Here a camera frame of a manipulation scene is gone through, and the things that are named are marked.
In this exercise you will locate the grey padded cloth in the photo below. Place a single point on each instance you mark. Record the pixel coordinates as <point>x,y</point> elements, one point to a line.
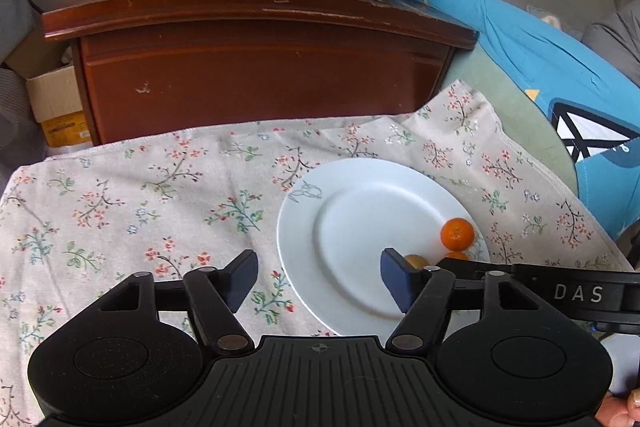
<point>617,37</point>

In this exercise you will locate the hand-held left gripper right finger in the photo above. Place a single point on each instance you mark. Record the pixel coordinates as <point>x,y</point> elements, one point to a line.
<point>396,281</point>

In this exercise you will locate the pale teal cloth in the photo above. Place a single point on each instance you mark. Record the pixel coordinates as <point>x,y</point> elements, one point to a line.
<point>547,18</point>

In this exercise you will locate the white ceramic plate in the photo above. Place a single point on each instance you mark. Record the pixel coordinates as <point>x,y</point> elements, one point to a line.
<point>345,227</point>

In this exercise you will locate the open cardboard box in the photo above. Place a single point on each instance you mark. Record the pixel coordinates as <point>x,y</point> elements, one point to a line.
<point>52,92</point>

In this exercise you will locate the green bed sheet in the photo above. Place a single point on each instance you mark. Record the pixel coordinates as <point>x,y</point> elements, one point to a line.
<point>505,92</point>

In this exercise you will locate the floral tablecloth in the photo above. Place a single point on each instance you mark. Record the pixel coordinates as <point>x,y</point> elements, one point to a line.
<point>150,207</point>

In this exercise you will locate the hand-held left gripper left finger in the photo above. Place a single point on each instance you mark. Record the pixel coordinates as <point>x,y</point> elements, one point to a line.
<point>242,281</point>

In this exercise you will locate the brown wooden nightstand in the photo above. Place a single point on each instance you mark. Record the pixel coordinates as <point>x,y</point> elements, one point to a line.
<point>260,72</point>

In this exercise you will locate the blue printed blanket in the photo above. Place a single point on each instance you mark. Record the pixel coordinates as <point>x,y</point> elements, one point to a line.
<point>550,67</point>

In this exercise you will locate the person's right hand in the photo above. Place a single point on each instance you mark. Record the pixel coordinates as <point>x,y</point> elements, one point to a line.
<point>620,412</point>

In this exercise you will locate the round tan fruit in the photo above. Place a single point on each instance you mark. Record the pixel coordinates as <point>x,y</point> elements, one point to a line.
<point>417,261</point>

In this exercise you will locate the small tangerine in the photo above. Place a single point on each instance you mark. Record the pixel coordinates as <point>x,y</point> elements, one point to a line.
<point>457,255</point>
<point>456,232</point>

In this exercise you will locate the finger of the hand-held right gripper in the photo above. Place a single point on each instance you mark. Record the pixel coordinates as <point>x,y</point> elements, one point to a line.
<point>470,268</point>

